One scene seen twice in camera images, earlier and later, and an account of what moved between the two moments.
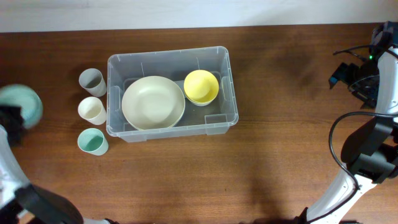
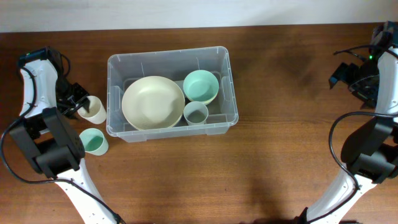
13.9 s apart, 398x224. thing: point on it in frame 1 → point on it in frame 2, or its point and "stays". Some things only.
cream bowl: (153, 102) stays
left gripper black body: (18, 125) → (71, 94)
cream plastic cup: (91, 109) stays
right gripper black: (343, 73) stays
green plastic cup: (92, 140) stays
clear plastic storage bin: (215, 118) stays
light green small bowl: (25, 98) → (201, 86)
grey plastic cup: (92, 80) → (196, 112)
